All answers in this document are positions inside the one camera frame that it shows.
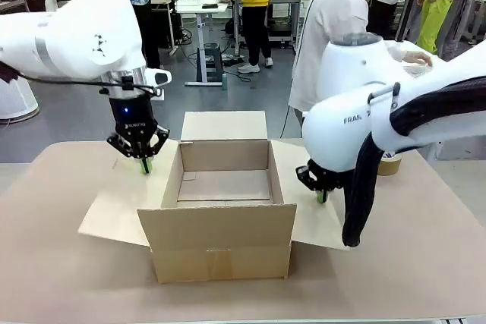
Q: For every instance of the person with lime trousers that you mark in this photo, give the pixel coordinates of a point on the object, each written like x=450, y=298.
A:
x=436, y=13

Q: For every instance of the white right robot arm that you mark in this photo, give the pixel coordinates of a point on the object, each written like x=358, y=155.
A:
x=349, y=73

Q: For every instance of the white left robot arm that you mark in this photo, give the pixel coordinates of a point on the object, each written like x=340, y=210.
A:
x=76, y=35

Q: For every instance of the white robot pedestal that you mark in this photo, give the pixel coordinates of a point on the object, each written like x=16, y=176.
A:
x=15, y=100

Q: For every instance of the grey step stool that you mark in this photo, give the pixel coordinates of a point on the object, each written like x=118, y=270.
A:
x=212, y=62

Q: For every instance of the white standing desk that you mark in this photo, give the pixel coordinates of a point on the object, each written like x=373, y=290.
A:
x=193, y=3

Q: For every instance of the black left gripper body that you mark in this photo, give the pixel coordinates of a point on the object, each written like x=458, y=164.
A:
x=133, y=115

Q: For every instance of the person in white shirt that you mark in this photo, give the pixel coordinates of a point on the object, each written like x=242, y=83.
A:
x=383, y=16

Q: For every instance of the brown cardboard box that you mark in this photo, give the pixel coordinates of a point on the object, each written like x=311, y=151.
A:
x=220, y=240

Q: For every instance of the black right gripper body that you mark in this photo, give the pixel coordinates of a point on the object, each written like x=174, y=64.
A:
x=328, y=179

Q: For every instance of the person in white cardigan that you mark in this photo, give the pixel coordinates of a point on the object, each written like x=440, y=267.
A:
x=334, y=9

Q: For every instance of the white side table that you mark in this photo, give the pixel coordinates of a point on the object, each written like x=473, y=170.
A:
x=417, y=47

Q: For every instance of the person's right hand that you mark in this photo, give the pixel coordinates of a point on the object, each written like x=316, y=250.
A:
x=417, y=58

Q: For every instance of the green bottle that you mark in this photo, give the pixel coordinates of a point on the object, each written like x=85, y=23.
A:
x=225, y=82

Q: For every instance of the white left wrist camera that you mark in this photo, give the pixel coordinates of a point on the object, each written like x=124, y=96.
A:
x=161, y=77

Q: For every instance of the brown packing tape roll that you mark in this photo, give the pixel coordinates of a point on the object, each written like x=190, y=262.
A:
x=391, y=166

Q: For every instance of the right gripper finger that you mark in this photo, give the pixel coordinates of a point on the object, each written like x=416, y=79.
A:
x=325, y=195
x=305, y=176

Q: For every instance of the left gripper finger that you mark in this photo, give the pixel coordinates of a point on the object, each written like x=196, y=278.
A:
x=159, y=138
x=119, y=142

